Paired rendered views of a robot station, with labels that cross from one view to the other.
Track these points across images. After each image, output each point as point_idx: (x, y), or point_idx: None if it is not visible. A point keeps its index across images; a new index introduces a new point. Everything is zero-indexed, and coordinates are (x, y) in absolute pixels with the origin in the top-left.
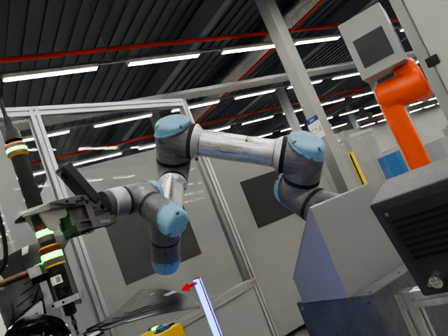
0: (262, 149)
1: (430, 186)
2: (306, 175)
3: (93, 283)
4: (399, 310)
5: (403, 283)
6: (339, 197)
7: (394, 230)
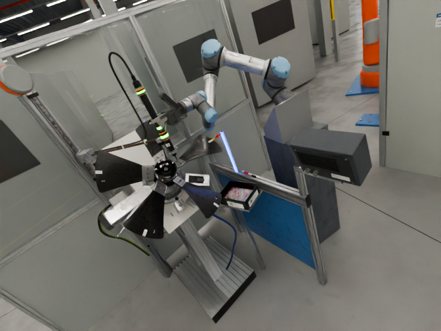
0: (256, 67)
1: (312, 149)
2: (277, 83)
3: None
4: None
5: None
6: (289, 99)
7: (296, 154)
